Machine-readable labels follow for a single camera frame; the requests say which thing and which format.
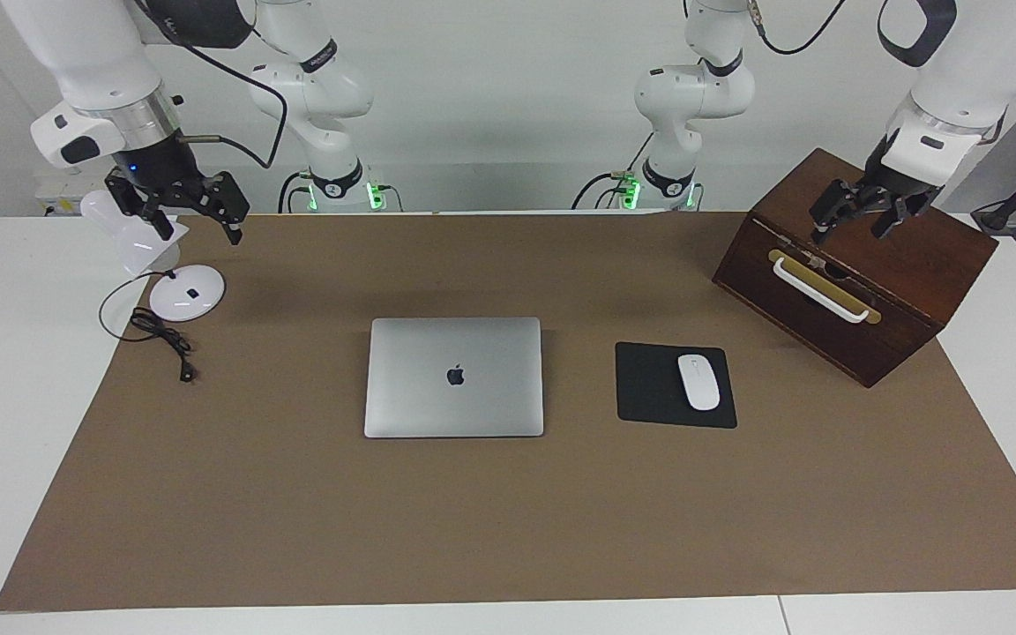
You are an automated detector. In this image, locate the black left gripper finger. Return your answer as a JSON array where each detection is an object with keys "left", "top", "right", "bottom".
[
  {"left": 810, "top": 181, "right": 866, "bottom": 246},
  {"left": 870, "top": 192, "right": 932, "bottom": 241}
]

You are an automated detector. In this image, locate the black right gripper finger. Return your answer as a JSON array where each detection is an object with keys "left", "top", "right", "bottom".
[
  {"left": 211, "top": 172, "right": 250, "bottom": 246},
  {"left": 105, "top": 176, "right": 176, "bottom": 241}
]

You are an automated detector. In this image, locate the silver laptop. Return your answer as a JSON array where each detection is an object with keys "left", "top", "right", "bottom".
[{"left": 363, "top": 317, "right": 545, "bottom": 439}]

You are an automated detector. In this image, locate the dark wooden box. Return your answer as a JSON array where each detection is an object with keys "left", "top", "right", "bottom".
[{"left": 712, "top": 147, "right": 999, "bottom": 389}]

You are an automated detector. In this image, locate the white power strip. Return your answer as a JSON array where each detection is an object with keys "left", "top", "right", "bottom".
[{"left": 34, "top": 170, "right": 125, "bottom": 217}]

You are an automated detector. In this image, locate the white desk lamp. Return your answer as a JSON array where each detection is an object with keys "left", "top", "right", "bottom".
[{"left": 79, "top": 190, "right": 227, "bottom": 322}]

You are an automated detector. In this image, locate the white computer mouse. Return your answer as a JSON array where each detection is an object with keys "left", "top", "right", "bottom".
[{"left": 677, "top": 354, "right": 721, "bottom": 412}]

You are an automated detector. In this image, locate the black mouse pad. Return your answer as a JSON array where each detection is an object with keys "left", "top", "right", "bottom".
[{"left": 615, "top": 341, "right": 738, "bottom": 430}]

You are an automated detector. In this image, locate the brown table mat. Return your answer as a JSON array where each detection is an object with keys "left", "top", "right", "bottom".
[{"left": 0, "top": 210, "right": 1016, "bottom": 613}]

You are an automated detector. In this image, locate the black right base cable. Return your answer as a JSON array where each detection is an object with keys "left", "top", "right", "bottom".
[{"left": 277, "top": 172, "right": 315, "bottom": 214}]

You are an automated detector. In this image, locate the black base cable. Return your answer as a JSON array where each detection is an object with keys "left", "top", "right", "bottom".
[
  {"left": 277, "top": 172, "right": 315, "bottom": 214},
  {"left": 571, "top": 132, "right": 655, "bottom": 211}
]

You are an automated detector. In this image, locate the brass handle plate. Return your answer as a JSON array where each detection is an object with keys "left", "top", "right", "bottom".
[{"left": 768, "top": 249, "right": 883, "bottom": 325}]

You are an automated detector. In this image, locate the white box handle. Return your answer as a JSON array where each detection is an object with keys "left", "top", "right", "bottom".
[{"left": 773, "top": 256, "right": 872, "bottom": 324}]

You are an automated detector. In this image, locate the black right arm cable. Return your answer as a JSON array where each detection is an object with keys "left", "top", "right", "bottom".
[{"left": 175, "top": 35, "right": 288, "bottom": 170}]

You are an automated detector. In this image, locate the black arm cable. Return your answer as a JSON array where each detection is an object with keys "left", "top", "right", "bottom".
[
  {"left": 751, "top": 0, "right": 850, "bottom": 56},
  {"left": 175, "top": 35, "right": 288, "bottom": 170}
]

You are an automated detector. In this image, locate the black lamp power cable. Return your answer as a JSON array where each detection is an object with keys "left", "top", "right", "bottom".
[{"left": 99, "top": 272, "right": 198, "bottom": 384}]

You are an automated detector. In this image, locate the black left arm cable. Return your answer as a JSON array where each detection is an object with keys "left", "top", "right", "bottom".
[{"left": 751, "top": 0, "right": 850, "bottom": 56}]

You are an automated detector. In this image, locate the black left base cable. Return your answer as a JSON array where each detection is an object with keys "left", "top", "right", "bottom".
[{"left": 571, "top": 132, "right": 655, "bottom": 211}]

